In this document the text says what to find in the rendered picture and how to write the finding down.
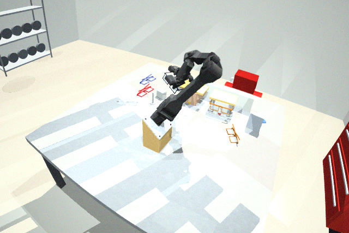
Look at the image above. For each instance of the black glasses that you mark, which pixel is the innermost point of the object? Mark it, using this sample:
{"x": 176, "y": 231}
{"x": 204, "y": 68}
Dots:
{"x": 173, "y": 90}

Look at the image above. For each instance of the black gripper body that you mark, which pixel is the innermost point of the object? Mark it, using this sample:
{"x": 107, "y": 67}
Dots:
{"x": 181, "y": 76}

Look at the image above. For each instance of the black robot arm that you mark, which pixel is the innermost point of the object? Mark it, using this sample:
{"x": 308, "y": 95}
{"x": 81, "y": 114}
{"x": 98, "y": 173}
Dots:
{"x": 209, "y": 73}

